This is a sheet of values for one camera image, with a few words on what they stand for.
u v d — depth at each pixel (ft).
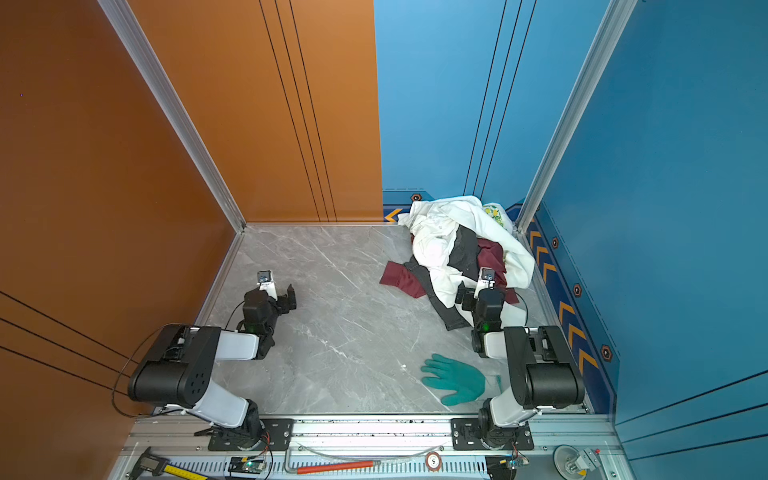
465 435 2.38
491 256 3.18
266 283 2.65
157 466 2.27
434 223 3.46
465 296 2.80
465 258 3.18
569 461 2.19
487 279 2.61
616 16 2.29
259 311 2.36
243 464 2.33
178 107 2.84
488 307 2.34
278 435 2.43
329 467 2.30
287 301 2.85
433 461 2.30
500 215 3.80
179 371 1.50
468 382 2.67
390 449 2.40
